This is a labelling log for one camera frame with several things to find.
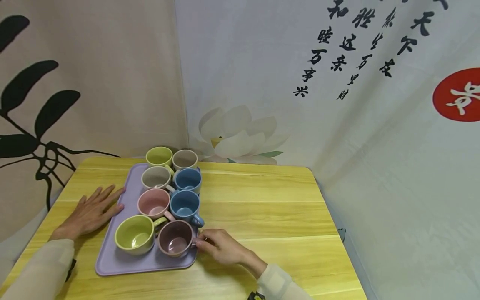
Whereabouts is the person's left forearm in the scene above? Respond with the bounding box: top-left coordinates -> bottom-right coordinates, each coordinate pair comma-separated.
0,238 -> 75,300

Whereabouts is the green ceramic cup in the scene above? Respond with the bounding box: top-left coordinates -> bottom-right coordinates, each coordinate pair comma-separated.
114,215 -> 168,256
145,146 -> 176,176

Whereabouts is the person's left hand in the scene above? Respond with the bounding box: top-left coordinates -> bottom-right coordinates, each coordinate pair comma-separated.
50,185 -> 127,242

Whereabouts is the person's right forearm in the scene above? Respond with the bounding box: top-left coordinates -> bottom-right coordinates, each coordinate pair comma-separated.
242,251 -> 313,300

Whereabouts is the person's right hand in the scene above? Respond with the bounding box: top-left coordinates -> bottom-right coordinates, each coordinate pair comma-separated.
195,228 -> 249,268

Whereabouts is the mauve ceramic cup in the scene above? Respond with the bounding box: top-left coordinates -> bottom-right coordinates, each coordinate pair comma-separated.
157,220 -> 200,258

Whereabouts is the purple rectangular tray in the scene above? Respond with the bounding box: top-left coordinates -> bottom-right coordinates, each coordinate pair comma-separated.
95,162 -> 202,276

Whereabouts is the beige ceramic cup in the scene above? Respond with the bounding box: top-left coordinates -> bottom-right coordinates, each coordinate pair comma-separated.
172,149 -> 199,172
141,165 -> 176,193

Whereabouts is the pink ceramic cup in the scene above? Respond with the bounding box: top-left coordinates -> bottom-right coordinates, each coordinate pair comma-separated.
137,188 -> 176,222

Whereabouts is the blue ceramic cup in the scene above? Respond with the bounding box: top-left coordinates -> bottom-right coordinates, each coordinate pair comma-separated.
169,190 -> 205,228
173,168 -> 203,195

